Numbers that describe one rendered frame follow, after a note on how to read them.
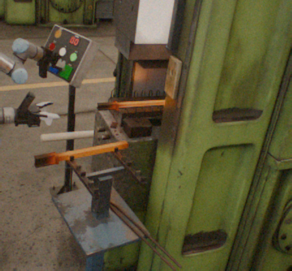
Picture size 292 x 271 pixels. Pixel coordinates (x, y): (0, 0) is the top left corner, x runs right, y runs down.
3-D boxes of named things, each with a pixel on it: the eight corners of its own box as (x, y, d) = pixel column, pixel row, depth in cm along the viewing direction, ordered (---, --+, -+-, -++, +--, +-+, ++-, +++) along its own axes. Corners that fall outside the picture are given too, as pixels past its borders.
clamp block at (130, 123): (128, 139, 204) (130, 127, 201) (122, 130, 211) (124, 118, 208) (151, 136, 209) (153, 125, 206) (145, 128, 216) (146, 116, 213)
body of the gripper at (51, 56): (62, 56, 232) (47, 48, 222) (56, 70, 233) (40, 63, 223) (54, 52, 237) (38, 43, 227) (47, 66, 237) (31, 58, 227)
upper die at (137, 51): (128, 60, 197) (130, 40, 193) (114, 45, 213) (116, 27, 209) (205, 58, 214) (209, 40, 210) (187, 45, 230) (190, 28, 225)
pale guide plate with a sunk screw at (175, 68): (172, 99, 185) (178, 62, 178) (163, 90, 193) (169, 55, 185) (176, 99, 186) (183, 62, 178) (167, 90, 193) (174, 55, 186)
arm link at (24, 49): (8, 47, 215) (17, 34, 213) (24, 55, 224) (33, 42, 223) (15, 55, 211) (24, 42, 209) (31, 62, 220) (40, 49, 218)
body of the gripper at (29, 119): (38, 119, 207) (12, 120, 202) (38, 103, 203) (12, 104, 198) (41, 126, 201) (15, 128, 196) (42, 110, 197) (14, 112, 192)
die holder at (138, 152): (109, 215, 221) (118, 142, 200) (89, 174, 251) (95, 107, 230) (203, 200, 243) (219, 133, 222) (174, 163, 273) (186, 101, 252)
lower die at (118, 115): (120, 126, 214) (122, 111, 210) (107, 109, 230) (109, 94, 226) (193, 120, 230) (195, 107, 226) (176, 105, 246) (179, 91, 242)
